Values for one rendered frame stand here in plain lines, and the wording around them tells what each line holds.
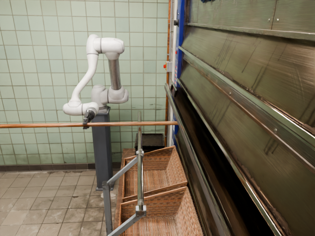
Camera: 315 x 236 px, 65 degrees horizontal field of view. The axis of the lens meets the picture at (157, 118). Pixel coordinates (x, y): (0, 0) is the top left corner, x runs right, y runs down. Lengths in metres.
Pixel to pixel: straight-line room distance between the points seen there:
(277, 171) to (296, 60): 0.29
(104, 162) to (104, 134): 0.36
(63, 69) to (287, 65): 2.67
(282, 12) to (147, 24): 2.26
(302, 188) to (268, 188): 0.11
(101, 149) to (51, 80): 1.02
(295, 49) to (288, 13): 0.09
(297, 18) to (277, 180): 0.41
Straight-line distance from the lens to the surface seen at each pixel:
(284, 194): 0.72
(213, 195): 0.80
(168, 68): 2.63
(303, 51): 0.70
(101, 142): 2.81
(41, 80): 3.21
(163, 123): 1.84
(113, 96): 2.57
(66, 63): 3.07
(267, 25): 0.83
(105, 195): 1.69
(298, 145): 0.66
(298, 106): 0.62
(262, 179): 0.79
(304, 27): 0.68
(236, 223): 0.77
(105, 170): 2.99
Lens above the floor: 1.93
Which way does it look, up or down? 22 degrees down
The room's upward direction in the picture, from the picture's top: 1 degrees clockwise
